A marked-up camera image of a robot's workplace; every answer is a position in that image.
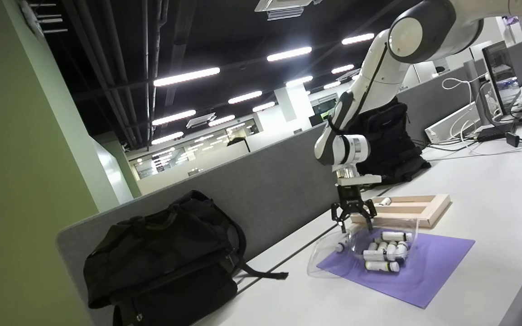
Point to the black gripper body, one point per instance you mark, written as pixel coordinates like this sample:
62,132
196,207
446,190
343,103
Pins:
352,201

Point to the white bottle top row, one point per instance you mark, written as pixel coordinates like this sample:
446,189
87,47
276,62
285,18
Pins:
395,236

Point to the clear plastic bowl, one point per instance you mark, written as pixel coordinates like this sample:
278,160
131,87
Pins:
341,254

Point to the white bottle second row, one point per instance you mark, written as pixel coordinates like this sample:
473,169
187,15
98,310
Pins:
395,250

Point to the black backpack near robot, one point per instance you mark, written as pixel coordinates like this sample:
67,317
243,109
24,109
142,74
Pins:
394,156

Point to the purple paper mat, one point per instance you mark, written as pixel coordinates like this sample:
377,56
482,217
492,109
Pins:
434,259

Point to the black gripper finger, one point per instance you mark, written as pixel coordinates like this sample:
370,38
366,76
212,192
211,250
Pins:
370,216
341,225

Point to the large black duffel bag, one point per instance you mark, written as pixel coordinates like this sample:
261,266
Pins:
169,268

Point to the white power strip box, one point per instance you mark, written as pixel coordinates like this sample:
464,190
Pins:
453,125

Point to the beige wooden tray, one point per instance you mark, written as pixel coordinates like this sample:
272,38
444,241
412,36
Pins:
410,210

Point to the computer monitor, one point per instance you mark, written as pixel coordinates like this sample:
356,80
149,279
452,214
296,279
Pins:
502,74

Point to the white bottle third row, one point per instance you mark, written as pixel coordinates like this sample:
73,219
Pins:
374,256

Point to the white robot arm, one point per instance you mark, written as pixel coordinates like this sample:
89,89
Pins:
365,141

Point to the white bottle bottom row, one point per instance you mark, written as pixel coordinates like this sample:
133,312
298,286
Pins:
390,266

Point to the grey desk partition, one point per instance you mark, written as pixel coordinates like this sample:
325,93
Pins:
269,192

